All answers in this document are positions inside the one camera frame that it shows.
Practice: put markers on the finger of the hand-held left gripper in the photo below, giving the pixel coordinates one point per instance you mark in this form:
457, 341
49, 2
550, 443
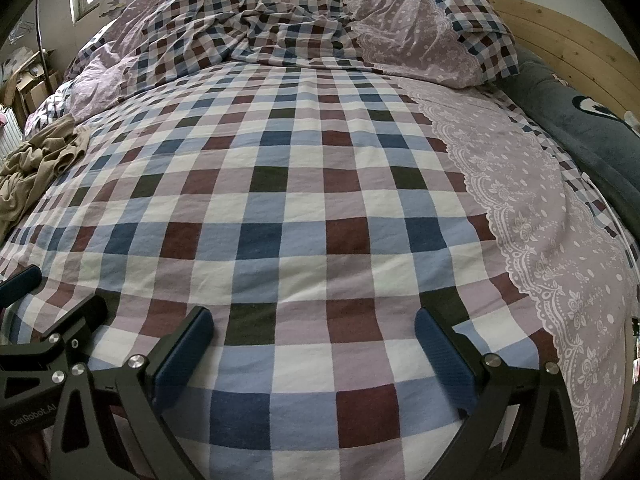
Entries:
85, 317
22, 280

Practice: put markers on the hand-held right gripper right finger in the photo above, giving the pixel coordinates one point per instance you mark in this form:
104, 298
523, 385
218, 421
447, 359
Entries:
445, 360

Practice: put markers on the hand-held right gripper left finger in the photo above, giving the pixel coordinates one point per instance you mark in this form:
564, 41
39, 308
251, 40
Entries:
180, 355

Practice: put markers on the beige garment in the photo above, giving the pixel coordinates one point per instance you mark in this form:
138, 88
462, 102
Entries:
45, 160

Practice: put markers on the white ribbed radiator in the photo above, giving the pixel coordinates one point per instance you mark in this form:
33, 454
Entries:
9, 130

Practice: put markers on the stack of cardboard boxes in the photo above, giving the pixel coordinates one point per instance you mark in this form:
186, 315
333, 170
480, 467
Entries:
35, 85

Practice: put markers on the thin dark curved pole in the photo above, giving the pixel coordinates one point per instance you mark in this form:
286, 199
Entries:
44, 45

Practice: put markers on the crumpled checked duvet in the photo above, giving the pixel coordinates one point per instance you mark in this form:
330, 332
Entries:
225, 25

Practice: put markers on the checked and lilac pillow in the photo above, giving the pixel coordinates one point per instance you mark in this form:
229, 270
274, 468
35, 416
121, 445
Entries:
415, 35

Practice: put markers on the wooden headboard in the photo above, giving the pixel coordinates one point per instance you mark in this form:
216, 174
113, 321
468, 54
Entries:
560, 40

